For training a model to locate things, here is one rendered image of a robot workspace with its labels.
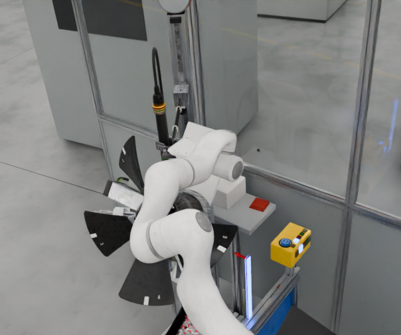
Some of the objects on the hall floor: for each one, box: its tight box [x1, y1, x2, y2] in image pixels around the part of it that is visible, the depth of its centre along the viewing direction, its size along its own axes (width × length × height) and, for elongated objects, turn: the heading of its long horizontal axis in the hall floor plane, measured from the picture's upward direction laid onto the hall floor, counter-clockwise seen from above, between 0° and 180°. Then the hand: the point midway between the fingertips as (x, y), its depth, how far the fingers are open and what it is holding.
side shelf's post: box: [230, 230, 243, 316], centre depth 286 cm, size 4×4×83 cm
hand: (164, 143), depth 182 cm, fingers closed on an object, 4 cm apart
